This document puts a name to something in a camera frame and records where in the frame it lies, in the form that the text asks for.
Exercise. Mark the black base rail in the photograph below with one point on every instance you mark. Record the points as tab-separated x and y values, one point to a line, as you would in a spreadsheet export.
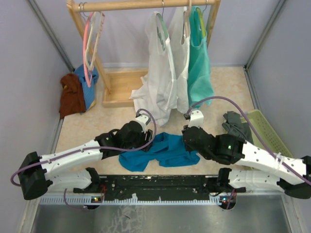
156	187

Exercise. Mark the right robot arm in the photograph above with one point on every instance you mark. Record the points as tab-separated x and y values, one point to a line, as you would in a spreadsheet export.
269	171

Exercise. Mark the wooden hanger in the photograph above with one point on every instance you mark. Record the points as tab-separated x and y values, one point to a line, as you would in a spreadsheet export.
186	24

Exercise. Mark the white t-shirt on green hanger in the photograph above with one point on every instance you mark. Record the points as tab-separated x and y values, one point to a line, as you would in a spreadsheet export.
158	93

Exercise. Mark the blue t-shirt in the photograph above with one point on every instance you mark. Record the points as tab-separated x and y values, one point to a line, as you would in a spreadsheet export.
168	149

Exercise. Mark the wooden clothes rack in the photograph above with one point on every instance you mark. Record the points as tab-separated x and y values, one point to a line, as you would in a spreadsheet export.
120	65

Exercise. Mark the teal t-shirt on hanger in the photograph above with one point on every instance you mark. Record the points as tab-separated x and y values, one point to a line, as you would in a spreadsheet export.
199	83

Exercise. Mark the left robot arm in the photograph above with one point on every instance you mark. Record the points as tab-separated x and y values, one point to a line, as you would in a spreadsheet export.
39	174

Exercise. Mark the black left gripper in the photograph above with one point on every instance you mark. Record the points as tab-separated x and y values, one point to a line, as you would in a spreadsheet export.
149	133

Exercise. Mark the cream hanger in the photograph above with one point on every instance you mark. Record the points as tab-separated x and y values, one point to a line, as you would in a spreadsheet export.
96	27

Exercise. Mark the yellow hanger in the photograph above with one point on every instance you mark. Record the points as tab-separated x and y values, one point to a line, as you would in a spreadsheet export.
202	26

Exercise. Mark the white t-shirt on wooden hanger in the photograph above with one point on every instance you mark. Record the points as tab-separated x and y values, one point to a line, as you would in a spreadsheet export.
181	57

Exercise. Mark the grey t-shirt in basket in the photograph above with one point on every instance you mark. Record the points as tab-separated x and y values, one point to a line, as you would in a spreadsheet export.
234	126

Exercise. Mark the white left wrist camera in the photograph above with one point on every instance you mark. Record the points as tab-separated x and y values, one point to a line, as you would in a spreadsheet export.
143	120

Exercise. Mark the light green perforated basket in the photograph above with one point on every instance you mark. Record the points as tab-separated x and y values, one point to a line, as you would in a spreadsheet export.
267	133

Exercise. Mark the green hanger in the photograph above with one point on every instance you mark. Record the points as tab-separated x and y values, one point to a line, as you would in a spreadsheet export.
161	29

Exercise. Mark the pink hanger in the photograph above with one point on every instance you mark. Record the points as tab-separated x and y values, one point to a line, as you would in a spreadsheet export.
87	38

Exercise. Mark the brown cloth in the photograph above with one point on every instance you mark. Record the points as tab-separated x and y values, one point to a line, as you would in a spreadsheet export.
72	97

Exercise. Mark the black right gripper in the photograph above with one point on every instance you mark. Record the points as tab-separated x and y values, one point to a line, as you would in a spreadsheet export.
188	147

